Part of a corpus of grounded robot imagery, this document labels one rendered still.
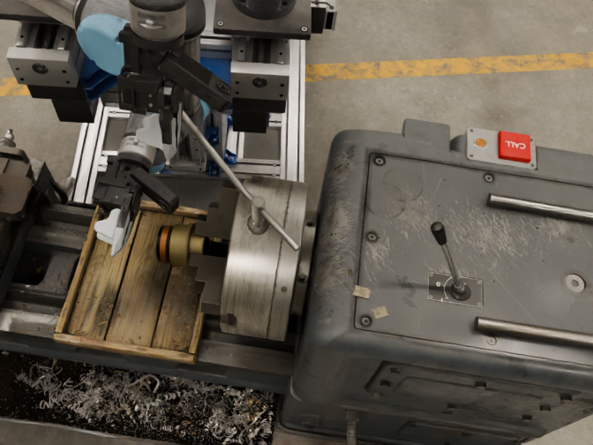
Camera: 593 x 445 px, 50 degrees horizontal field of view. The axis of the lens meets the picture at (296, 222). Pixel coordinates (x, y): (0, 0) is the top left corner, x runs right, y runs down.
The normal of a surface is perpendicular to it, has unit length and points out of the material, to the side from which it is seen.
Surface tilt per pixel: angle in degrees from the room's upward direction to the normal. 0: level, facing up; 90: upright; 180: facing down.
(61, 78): 90
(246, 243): 19
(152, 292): 0
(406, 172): 0
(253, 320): 73
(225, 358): 0
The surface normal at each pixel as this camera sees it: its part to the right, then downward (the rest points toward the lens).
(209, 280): 0.10, -0.63
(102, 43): -0.47, 0.75
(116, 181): 0.13, -0.44
